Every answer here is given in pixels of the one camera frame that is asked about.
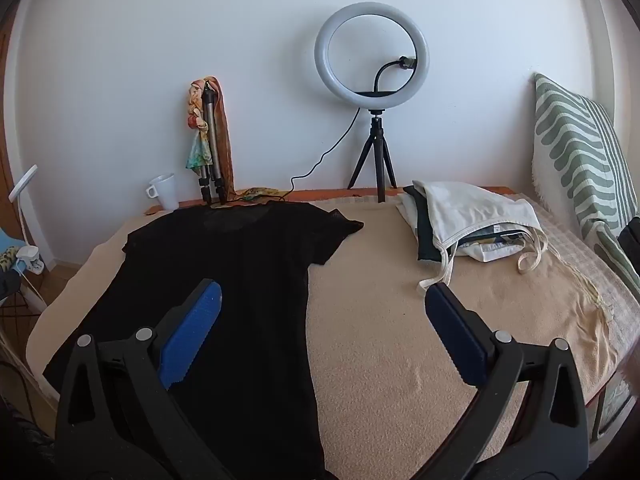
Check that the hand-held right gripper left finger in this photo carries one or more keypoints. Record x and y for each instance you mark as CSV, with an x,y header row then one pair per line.
x,y
192,332

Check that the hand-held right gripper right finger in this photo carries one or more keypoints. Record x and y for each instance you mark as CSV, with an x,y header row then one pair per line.
x,y
457,342

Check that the black t-shirt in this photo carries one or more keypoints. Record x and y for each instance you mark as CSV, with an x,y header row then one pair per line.
x,y
225,260

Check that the beige blanket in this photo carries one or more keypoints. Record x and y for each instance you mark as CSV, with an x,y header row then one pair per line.
x,y
400,335

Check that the white printed garment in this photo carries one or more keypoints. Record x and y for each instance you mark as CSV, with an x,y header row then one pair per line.
x,y
492,250

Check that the dark green garment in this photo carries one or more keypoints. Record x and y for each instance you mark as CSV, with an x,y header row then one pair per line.
x,y
427,240

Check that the white mug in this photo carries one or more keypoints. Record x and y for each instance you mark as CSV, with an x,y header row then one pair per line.
x,y
165,192

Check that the checked bed cover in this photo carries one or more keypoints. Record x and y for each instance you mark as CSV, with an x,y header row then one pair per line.
x,y
575,255

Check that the folded tripod with scarf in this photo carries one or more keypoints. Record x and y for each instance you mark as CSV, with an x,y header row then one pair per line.
x,y
227,150

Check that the wooden bed ledge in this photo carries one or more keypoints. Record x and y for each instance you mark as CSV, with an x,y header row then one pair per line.
x,y
320,195

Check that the leopard print cloth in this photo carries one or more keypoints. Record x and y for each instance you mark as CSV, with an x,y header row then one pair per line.
x,y
10,258

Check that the grey folded tripod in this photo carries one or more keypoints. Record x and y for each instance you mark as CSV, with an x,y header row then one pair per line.
x,y
212,135

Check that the small black tripod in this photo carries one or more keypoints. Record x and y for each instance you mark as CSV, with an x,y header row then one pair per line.
x,y
378,150

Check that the green striped pillow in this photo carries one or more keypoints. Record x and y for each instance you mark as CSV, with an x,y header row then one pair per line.
x,y
575,160

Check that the white desk lamp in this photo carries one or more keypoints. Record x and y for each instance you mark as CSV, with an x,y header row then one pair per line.
x,y
24,180

